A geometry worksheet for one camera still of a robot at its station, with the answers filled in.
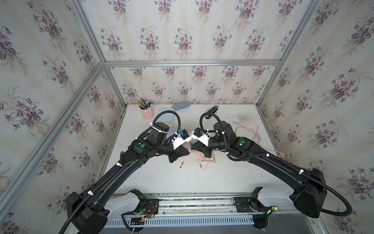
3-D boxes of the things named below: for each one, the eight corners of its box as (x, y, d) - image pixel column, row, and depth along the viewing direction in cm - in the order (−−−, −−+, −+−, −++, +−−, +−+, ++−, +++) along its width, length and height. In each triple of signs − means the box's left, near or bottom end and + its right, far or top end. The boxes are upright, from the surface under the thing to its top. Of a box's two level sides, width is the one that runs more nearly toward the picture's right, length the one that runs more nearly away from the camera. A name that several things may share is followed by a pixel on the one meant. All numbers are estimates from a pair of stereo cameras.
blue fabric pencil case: (173, 111, 118) (173, 108, 116) (171, 106, 122) (171, 104, 120) (190, 106, 122) (190, 103, 120) (188, 101, 125) (188, 99, 123)
